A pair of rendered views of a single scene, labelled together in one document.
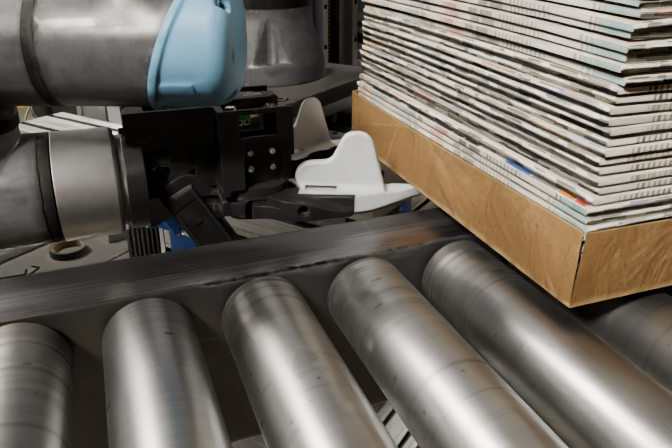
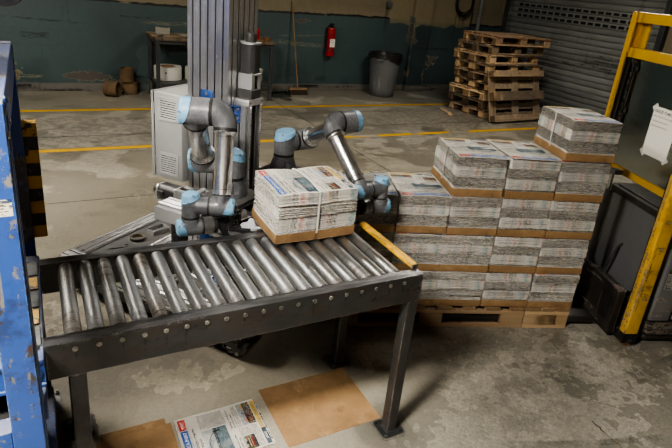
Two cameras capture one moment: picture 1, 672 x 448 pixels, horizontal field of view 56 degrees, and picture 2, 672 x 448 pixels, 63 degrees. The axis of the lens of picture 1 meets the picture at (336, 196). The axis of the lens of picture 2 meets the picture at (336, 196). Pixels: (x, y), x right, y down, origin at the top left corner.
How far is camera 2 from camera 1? 1.98 m
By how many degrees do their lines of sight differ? 8
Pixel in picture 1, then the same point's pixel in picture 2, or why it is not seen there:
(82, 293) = (212, 241)
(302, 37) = (242, 187)
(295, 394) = (241, 251)
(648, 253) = (285, 238)
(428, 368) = (256, 250)
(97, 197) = (211, 227)
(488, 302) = (266, 244)
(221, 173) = (229, 224)
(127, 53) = (221, 210)
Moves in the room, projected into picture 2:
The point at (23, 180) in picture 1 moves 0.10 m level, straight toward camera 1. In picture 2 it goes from (201, 225) to (210, 234)
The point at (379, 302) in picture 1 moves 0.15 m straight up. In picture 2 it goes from (252, 243) to (253, 210)
